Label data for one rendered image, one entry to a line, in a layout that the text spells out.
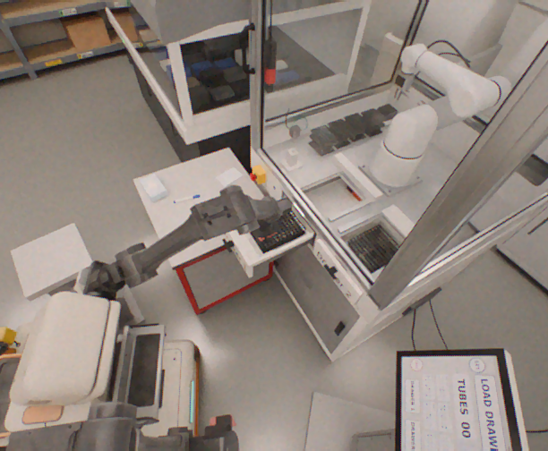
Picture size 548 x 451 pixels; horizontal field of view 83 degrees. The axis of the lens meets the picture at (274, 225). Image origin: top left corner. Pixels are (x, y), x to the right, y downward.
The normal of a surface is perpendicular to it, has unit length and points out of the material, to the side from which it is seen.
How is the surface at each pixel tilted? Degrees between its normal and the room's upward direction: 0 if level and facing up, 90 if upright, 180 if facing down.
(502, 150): 90
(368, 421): 5
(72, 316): 42
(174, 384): 0
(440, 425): 50
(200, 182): 0
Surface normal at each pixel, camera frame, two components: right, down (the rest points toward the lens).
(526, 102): -0.86, 0.39
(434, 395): -0.71, -0.55
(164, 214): 0.05, -0.58
